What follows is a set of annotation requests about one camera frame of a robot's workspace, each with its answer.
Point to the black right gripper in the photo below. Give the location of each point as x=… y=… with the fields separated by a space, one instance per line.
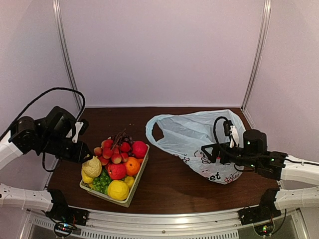
x=223 y=148

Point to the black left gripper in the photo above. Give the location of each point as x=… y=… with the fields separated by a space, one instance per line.
x=78 y=156

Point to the pale yellow wrinkled fruit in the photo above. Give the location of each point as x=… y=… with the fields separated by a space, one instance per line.
x=92 y=168

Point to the red lychee bunch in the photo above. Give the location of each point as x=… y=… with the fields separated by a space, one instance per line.
x=112 y=155

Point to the light blue plastic bag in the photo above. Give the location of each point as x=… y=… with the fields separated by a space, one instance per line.
x=184 y=135

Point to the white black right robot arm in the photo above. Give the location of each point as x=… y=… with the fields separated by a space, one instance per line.
x=272 y=165

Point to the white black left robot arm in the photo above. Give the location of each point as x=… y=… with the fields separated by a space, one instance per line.
x=56 y=134

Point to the orange fruit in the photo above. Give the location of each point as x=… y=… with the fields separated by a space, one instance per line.
x=132 y=166

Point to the pink red round fruit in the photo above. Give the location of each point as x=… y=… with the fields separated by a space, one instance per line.
x=139 y=149

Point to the green grape bunch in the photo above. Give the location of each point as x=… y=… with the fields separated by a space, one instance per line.
x=101 y=183

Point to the red apple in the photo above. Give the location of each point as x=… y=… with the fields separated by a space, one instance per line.
x=116 y=171

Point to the dark purple grape bunch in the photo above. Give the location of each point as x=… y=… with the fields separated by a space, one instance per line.
x=121 y=138

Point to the large yellow lemon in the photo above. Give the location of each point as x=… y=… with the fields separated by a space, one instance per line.
x=118 y=190

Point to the small yellow lemon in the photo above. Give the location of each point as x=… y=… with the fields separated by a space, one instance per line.
x=129 y=180

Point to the beige perforated plastic basket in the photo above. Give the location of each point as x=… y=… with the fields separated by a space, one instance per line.
x=125 y=203

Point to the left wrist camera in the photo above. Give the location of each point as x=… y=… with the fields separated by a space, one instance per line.
x=80 y=128

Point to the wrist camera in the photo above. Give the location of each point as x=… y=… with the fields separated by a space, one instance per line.
x=231 y=132
x=80 y=128

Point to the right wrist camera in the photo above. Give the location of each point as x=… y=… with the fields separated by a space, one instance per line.
x=231 y=132

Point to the front aluminium rail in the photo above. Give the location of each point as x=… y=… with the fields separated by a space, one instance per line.
x=213 y=225

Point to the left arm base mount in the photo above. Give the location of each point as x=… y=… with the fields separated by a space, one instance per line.
x=66 y=219

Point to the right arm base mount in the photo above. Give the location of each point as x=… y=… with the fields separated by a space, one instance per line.
x=262 y=216

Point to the left aluminium frame post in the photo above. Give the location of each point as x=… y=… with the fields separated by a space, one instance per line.
x=63 y=43

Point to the aluminium frame post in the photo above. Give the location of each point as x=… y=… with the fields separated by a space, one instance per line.
x=63 y=43
x=264 y=28

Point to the right aluminium frame post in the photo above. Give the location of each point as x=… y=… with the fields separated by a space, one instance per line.
x=264 y=28

